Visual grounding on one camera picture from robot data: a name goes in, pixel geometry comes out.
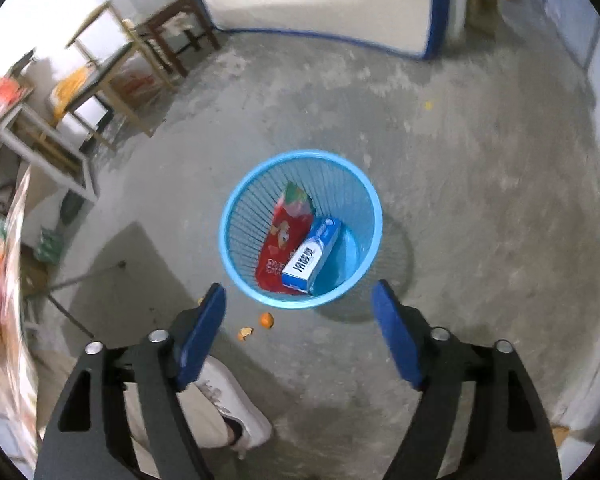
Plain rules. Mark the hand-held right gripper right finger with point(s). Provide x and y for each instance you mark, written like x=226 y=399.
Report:
x=395 y=335

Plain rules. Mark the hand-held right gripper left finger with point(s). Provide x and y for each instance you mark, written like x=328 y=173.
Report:
x=200 y=345

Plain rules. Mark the blue plastic waste basket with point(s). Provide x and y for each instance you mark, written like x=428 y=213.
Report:
x=352 y=255

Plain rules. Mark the person's white shoe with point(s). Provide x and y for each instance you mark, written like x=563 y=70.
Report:
x=240 y=400

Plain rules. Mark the person's beige trouser leg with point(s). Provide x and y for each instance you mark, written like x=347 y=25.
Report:
x=200 y=425

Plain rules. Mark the blue and white carton box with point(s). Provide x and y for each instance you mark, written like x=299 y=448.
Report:
x=310 y=255

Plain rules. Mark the black metal table base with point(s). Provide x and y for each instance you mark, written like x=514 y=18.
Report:
x=80 y=276

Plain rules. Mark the red snack bag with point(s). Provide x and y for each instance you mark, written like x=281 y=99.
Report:
x=285 y=230

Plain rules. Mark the green crate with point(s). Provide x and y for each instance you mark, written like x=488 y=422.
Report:
x=50 y=247

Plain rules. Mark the small wooden stool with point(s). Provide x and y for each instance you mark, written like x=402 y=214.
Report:
x=560 y=436

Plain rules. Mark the floral printed tablecloth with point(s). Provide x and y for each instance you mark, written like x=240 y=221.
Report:
x=5 y=360

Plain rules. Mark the grey side table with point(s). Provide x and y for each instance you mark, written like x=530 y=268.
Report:
x=55 y=172

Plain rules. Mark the red printed plastic bag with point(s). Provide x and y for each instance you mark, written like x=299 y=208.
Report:
x=132 y=81

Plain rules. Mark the yellow plastic bag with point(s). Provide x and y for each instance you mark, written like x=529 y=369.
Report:
x=72 y=85

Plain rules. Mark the light wooden chair dark seat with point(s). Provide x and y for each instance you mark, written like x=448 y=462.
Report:
x=102 y=66

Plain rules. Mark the dark wooden stool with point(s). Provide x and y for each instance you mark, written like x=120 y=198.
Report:
x=172 y=10

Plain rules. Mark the white mattress with blue edge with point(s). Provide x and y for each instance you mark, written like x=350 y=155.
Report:
x=320 y=0

